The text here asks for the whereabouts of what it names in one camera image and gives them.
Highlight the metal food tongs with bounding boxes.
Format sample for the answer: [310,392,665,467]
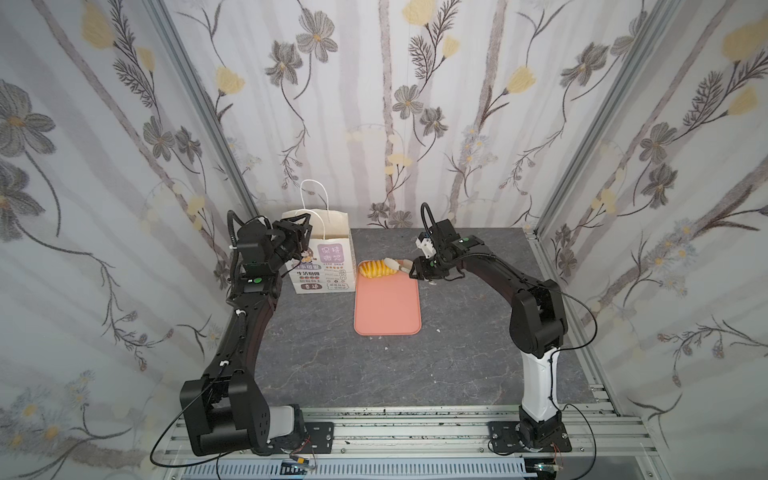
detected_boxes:
[383,258,413,276]

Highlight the white printed paper bag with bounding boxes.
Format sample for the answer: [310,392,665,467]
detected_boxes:
[283,179,357,295]

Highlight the long striped bread loaf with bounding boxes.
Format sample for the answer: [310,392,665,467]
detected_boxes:
[358,259,398,279]

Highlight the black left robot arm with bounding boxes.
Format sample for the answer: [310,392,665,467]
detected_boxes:
[180,211,312,457]

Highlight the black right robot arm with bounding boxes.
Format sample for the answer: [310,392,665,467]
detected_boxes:
[357,220,568,456]

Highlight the pink tray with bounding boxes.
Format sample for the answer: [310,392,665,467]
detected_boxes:
[354,270,422,336]

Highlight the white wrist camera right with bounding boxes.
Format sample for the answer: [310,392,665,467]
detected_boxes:
[416,234,436,259]

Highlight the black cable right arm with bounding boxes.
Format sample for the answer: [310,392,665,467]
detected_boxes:
[539,290,599,480]

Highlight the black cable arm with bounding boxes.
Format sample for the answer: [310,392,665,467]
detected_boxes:
[539,290,599,480]
[148,371,253,469]

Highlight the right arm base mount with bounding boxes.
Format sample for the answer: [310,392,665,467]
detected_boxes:
[487,421,573,455]

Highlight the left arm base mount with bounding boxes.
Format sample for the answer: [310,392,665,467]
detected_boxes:
[266,422,335,455]

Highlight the white ventilated cable duct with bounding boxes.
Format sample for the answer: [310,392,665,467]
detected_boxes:
[171,458,537,479]

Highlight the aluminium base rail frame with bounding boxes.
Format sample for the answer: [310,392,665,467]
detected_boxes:
[159,385,671,479]

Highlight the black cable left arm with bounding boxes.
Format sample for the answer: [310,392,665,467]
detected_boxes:
[148,371,253,469]

